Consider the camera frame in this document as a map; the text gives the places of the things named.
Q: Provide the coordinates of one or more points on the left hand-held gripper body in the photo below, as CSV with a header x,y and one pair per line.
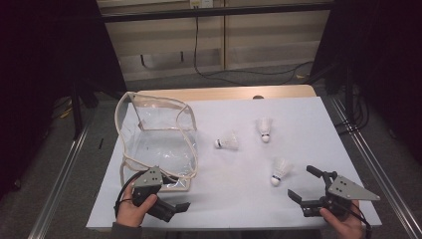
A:
x,y
149,179

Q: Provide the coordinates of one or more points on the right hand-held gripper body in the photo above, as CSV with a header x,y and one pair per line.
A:
x,y
348,191

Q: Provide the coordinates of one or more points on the clear plastic bag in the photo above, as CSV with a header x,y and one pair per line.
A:
x,y
159,149

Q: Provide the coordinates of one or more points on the white shuttlecock with blue band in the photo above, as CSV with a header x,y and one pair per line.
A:
x,y
229,142
264,127
281,167

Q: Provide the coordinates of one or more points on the person's right hand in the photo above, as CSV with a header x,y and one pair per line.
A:
x,y
345,229

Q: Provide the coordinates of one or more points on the person's left hand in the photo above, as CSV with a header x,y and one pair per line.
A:
x,y
131,215

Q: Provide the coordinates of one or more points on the white table mat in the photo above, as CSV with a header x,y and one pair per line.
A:
x,y
239,192

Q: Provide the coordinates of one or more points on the small black stick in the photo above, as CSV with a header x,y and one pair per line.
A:
x,y
101,143

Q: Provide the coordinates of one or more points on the black metal stand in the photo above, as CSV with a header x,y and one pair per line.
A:
x,y
77,113
348,99

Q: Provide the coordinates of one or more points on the round brown table grommet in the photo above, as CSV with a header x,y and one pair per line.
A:
x,y
258,97

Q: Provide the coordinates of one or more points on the black curtain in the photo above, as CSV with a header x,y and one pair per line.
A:
x,y
391,49
40,66

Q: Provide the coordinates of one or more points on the wooden counter with dark edge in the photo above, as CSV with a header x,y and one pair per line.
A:
x,y
215,13

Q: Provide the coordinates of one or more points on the aluminium floor rail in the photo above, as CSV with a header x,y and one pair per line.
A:
x,y
381,172
56,192

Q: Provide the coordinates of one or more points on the white wall outlet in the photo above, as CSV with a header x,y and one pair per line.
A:
x,y
201,3

